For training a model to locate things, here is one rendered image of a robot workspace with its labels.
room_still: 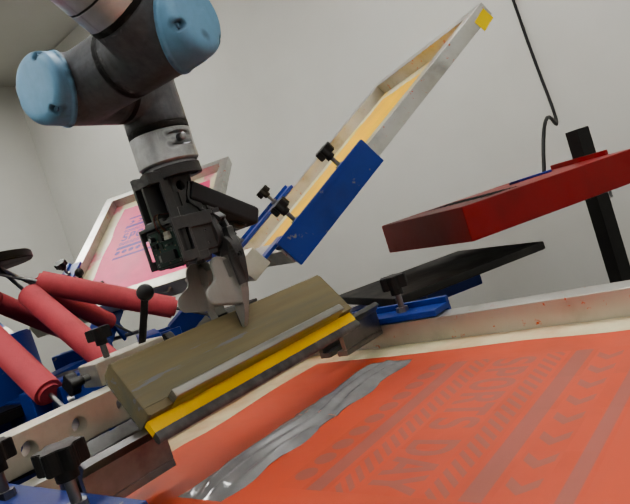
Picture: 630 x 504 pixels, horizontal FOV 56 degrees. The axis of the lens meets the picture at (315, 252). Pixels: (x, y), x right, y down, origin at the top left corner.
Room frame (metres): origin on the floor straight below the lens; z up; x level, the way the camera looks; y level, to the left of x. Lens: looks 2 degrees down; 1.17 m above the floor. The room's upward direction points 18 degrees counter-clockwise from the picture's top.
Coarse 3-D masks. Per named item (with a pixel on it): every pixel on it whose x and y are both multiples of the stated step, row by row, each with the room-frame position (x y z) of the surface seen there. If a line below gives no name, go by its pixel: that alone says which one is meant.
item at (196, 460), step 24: (216, 432) 0.77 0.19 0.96; (240, 432) 0.74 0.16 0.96; (264, 432) 0.71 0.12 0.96; (336, 432) 0.63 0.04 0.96; (624, 432) 0.43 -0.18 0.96; (192, 456) 0.70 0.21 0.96; (216, 456) 0.67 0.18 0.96; (288, 456) 0.60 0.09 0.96; (312, 456) 0.58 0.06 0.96; (624, 456) 0.40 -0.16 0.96; (168, 480) 0.65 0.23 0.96; (192, 480) 0.62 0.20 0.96; (264, 480) 0.56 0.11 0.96; (600, 480) 0.38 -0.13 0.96; (624, 480) 0.37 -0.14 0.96
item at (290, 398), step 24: (576, 336) 0.69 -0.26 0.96; (600, 336) 0.66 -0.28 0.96; (624, 336) 0.64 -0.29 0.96; (360, 360) 0.90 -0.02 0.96; (384, 360) 0.86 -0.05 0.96; (432, 360) 0.78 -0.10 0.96; (456, 360) 0.74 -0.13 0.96; (288, 384) 0.90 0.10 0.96; (312, 384) 0.85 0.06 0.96; (336, 384) 0.81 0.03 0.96; (384, 384) 0.74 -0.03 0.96; (264, 408) 0.81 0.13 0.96; (288, 408) 0.77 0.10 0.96; (360, 408) 0.68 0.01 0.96
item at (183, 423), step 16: (336, 336) 0.81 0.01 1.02; (304, 352) 0.76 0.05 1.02; (272, 368) 0.72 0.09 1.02; (288, 368) 0.74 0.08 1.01; (240, 384) 0.68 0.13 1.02; (256, 384) 0.69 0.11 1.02; (224, 400) 0.65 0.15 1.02; (192, 416) 0.62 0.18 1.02; (160, 432) 0.59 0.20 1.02; (176, 432) 0.60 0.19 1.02
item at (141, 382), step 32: (288, 288) 0.83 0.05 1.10; (320, 288) 0.86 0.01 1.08; (224, 320) 0.73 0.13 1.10; (256, 320) 0.75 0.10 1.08; (288, 320) 0.78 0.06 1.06; (160, 352) 0.65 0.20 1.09; (192, 352) 0.67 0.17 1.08; (224, 352) 0.69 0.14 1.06; (128, 384) 0.61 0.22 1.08; (160, 384) 0.62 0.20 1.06
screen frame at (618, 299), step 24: (600, 288) 0.73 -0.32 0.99; (624, 288) 0.70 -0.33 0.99; (456, 312) 0.85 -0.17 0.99; (480, 312) 0.82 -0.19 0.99; (504, 312) 0.80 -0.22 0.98; (528, 312) 0.78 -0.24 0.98; (552, 312) 0.76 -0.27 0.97; (576, 312) 0.74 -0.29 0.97; (600, 312) 0.72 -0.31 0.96; (624, 312) 0.70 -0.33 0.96; (384, 336) 0.93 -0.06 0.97; (408, 336) 0.90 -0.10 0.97; (432, 336) 0.88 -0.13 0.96; (456, 336) 0.85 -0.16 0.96; (48, 480) 0.68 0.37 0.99
